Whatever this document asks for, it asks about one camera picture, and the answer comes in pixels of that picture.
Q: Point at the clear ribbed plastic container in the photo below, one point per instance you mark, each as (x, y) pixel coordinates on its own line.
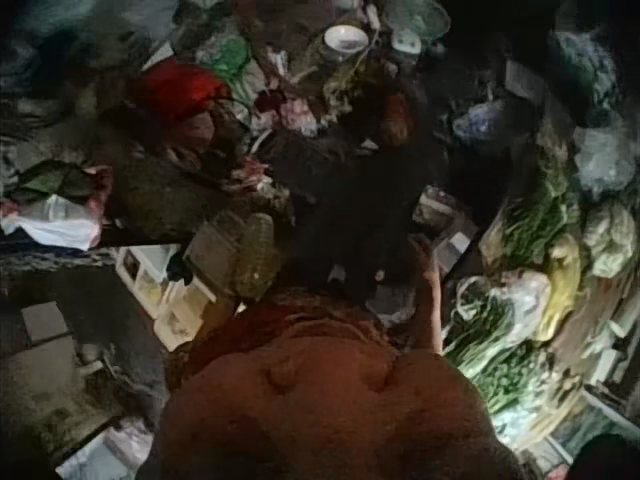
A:
(240, 250)

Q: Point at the pale grey plastic bag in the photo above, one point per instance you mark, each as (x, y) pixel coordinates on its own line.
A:
(602, 160)

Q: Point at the grey flat box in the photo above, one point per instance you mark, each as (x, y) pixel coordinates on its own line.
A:
(44, 322)

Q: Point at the person's right hand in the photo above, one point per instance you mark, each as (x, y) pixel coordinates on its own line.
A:
(422, 252)

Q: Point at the green glass dish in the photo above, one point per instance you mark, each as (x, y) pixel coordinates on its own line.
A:
(417, 15)

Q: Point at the green plastic bag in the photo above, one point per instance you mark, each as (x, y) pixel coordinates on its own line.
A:
(227, 57)

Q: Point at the blue and white plastic bag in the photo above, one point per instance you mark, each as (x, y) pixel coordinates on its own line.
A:
(480, 122)

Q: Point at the white and blue cup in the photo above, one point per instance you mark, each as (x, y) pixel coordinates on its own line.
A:
(405, 45)

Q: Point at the person's legs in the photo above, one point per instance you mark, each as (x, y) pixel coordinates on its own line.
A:
(350, 210)

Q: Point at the red plastic bag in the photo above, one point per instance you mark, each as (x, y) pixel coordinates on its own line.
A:
(175, 92)

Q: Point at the white plastic crate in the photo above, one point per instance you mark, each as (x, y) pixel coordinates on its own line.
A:
(160, 295)

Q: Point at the heap of green vegetables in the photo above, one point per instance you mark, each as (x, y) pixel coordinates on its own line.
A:
(525, 235)

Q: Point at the yellow plastic bag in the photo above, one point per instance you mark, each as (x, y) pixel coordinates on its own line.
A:
(562, 285)

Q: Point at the clear plastic bag of greens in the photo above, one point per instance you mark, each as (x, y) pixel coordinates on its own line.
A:
(500, 305)

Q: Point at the white ceramic bowl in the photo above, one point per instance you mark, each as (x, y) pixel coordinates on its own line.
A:
(345, 42)

